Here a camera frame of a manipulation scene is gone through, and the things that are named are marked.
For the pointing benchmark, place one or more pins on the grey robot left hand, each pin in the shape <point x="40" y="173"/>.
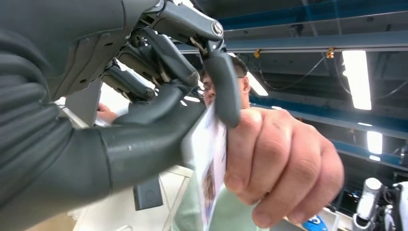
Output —
<point x="79" y="32"/>

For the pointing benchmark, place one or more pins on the white photo ID card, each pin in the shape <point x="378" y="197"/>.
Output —
<point x="207" y="153"/>

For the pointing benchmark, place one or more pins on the person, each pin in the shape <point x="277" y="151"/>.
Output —
<point x="186" y="207"/>

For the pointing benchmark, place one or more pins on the black adapter box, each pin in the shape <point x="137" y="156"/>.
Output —
<point x="148" y="194"/>

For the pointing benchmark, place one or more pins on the standing humanoid robot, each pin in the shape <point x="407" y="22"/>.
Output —
<point x="369" y="201"/>

